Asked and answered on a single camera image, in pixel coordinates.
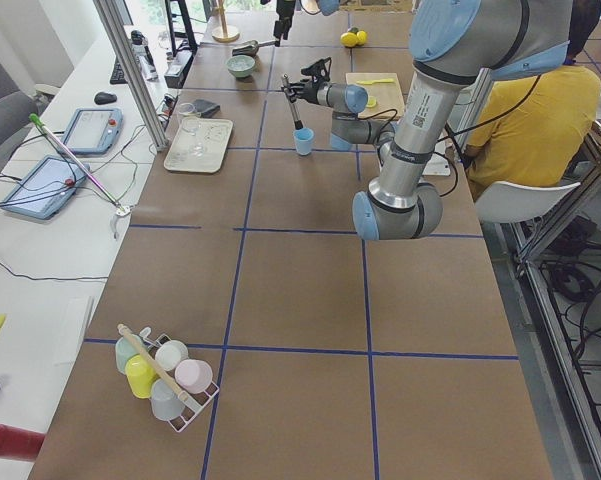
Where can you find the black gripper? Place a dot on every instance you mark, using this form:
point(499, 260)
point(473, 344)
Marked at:
point(283, 11)
point(310, 91)

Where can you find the steel muddler black tip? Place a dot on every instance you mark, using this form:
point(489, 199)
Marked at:
point(298, 124)

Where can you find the light blue plastic cup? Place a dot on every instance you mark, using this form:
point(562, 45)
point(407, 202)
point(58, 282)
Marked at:
point(303, 139)

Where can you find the white cup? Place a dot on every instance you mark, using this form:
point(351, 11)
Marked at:
point(170, 354)

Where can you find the pink cup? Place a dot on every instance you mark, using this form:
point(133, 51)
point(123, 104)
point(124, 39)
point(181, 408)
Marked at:
point(195, 376)

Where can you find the mint green cup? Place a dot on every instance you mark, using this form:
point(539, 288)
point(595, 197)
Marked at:
point(123, 352)

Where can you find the yellow cup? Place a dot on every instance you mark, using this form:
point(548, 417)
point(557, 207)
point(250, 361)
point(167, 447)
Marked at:
point(140, 376)

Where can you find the grey blue cup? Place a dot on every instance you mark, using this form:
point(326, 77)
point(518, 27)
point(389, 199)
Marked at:
point(164, 402)

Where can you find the steel ice scoop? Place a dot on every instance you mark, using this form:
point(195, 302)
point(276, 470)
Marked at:
point(251, 48)

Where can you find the green bowl of ice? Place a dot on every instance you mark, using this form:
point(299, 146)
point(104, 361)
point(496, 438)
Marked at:
point(241, 66)

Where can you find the wooden round stand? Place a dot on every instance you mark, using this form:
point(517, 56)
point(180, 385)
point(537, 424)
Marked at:
point(224, 33)

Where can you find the whole lemons pile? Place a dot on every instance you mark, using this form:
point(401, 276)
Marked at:
point(353, 37)

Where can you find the yellow plastic knife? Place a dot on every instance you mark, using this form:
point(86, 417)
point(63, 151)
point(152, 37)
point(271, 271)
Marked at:
point(365, 82)

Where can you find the dark grey folded cloth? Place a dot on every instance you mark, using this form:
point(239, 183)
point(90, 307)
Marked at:
point(204, 108)

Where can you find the bamboo cutting board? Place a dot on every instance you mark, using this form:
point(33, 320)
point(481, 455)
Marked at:
point(390, 100)

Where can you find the clear wine glass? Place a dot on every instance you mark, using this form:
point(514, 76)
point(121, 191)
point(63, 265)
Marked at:
point(189, 124)

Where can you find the beige bear serving tray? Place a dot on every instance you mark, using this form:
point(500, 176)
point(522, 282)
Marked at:
point(214, 135)

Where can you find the black keyboard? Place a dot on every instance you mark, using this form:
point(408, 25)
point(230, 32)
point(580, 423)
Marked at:
point(117, 75)

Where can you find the black computer mouse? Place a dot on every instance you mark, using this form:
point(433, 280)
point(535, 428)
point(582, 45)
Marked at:
point(104, 98)

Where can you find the upper blue teach pendant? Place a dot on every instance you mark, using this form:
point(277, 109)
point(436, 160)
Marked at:
point(93, 131)

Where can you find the blue teach pendant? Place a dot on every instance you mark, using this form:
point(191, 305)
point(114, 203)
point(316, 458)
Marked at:
point(45, 189)
point(93, 131)

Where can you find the green tipped rod stand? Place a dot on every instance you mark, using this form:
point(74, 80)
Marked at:
point(121, 211)

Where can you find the white chair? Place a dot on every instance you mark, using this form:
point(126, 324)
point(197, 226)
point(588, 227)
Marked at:
point(506, 202)

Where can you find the person in yellow shirt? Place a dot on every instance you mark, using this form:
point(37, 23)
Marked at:
point(532, 128)

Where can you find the lower blue teach pendant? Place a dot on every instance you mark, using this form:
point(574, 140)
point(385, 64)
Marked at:
point(45, 189)

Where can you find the grey office chair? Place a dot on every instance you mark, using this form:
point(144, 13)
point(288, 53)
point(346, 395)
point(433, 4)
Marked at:
point(15, 108)

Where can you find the red cylinder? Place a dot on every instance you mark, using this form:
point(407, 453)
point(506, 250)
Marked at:
point(19, 444)

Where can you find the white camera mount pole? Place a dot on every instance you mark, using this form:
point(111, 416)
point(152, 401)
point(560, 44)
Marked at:
point(438, 164)

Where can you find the aluminium frame post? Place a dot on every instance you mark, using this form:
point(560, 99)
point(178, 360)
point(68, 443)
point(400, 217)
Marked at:
point(112, 22)

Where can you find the wooden rack handle stick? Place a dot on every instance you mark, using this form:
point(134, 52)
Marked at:
point(126, 332)

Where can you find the white wire cup rack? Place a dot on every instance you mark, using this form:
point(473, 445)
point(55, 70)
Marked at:
point(196, 403)

